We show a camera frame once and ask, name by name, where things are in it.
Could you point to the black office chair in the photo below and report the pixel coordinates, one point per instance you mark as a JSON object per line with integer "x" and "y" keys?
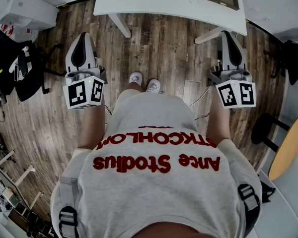
{"x": 32, "y": 88}

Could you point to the person's left forearm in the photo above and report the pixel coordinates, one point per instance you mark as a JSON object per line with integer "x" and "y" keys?
{"x": 92, "y": 125}

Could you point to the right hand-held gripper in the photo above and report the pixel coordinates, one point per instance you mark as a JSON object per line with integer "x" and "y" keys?
{"x": 236, "y": 93}

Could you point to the person's right forearm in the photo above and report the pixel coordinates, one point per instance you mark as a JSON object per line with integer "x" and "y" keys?
{"x": 218, "y": 123}

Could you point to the white plastic bag red labels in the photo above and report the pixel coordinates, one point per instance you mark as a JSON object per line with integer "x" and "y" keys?
{"x": 20, "y": 33}

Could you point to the white table leg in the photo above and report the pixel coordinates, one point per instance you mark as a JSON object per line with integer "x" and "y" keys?
{"x": 208, "y": 35}
{"x": 120, "y": 25}

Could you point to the person's left leg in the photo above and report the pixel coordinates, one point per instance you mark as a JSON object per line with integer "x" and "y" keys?
{"x": 134, "y": 87}

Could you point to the grey t-shirt red lettering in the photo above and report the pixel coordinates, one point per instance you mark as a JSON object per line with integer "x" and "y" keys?
{"x": 154, "y": 190}

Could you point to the white frame desk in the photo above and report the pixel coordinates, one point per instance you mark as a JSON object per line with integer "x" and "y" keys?
{"x": 23, "y": 176}

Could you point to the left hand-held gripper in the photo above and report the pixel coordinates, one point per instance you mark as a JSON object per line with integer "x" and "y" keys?
{"x": 84, "y": 93}

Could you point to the person's left white shoe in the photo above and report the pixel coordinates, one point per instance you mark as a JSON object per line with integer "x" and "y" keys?
{"x": 135, "y": 78}

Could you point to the large white box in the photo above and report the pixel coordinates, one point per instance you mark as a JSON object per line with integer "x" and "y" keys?
{"x": 27, "y": 11}

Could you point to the white and black device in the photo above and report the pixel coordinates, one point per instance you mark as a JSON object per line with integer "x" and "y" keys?
{"x": 21, "y": 66}

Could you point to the person's white shoe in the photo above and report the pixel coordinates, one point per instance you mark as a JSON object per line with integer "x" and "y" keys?
{"x": 135, "y": 78}
{"x": 153, "y": 85}

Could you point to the person's neck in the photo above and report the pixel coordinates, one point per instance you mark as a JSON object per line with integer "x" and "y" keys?
{"x": 173, "y": 230}

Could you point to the person's right white shoe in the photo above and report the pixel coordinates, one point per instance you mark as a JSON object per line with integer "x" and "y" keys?
{"x": 153, "y": 85}

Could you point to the wooden stool black legs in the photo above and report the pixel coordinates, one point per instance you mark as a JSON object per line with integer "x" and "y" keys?
{"x": 288, "y": 147}

